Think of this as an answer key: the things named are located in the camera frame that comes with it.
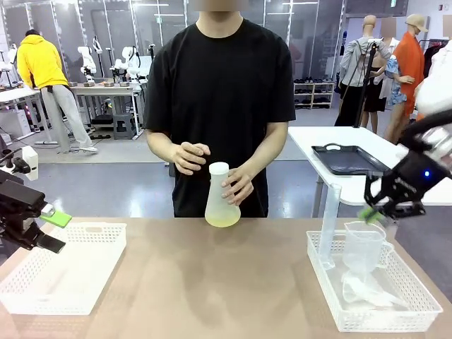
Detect black tripod stand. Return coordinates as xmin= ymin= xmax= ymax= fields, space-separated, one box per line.
xmin=352 ymin=37 xmax=378 ymax=129

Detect clear plastic measuring beaker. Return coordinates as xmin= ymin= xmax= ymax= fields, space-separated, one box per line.
xmin=343 ymin=220 xmax=395 ymax=273

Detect white background work table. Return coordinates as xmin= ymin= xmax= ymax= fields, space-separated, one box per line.
xmin=67 ymin=81 xmax=146 ymax=139

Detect background person grey trousers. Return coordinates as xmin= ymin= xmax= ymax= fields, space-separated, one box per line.
xmin=16 ymin=29 xmax=100 ymax=155

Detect clear plastic graduated cylinder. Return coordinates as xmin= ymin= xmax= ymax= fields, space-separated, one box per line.
xmin=318 ymin=183 xmax=343 ymax=270

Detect mannequin in orange shirt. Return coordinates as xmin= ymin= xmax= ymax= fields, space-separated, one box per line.
xmin=383 ymin=13 xmax=429 ymax=145

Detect person's left forearm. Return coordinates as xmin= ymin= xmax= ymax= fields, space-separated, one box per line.
xmin=242 ymin=121 xmax=290 ymax=178

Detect person's left hand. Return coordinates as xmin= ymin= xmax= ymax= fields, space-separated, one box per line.
xmin=220 ymin=167 xmax=255 ymax=207

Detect white box device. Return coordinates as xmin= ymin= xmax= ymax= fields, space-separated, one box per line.
xmin=20 ymin=145 xmax=40 ymax=182

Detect grey plastic step stool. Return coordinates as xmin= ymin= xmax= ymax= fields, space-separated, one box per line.
xmin=112 ymin=113 xmax=138 ymax=141

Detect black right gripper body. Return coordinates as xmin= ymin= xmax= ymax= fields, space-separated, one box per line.
xmin=383 ymin=150 xmax=452 ymax=206

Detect translucent plastic Erlenmeyer flask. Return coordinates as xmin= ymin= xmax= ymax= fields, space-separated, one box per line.
xmin=204 ymin=161 xmax=242 ymax=228

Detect white perforated plastic basket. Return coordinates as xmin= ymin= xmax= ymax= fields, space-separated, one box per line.
xmin=305 ymin=229 xmax=444 ymax=333
xmin=0 ymin=221 xmax=128 ymax=316

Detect black camera mount with cable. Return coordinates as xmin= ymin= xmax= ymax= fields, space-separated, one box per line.
xmin=0 ymin=149 xmax=32 ymax=174

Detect white side table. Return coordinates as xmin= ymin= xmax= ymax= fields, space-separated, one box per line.
xmin=287 ymin=126 xmax=452 ymax=218

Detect clear plastic gloves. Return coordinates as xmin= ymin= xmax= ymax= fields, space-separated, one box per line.
xmin=340 ymin=266 xmax=411 ymax=313

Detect black serving tray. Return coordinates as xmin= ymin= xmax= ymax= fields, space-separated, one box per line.
xmin=311 ymin=143 xmax=392 ymax=177

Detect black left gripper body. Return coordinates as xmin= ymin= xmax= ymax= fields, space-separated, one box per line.
xmin=0 ymin=172 xmax=48 ymax=251

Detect mannequin in grey shirt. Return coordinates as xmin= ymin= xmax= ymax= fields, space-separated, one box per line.
xmin=333 ymin=14 xmax=393 ymax=128

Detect person's right forearm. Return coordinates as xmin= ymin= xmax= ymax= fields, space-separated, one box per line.
xmin=145 ymin=128 xmax=178 ymax=166

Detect yellow hooded garment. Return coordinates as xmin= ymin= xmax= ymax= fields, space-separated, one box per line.
xmin=16 ymin=34 xmax=70 ymax=90

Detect wooden shoe rack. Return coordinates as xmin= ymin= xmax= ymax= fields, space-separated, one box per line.
xmin=292 ymin=81 xmax=335 ymax=110

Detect person's right hand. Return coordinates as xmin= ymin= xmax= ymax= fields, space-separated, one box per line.
xmin=171 ymin=141 xmax=212 ymax=176

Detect person's black T-shirt torso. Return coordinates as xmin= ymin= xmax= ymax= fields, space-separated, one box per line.
xmin=143 ymin=18 xmax=297 ymax=218

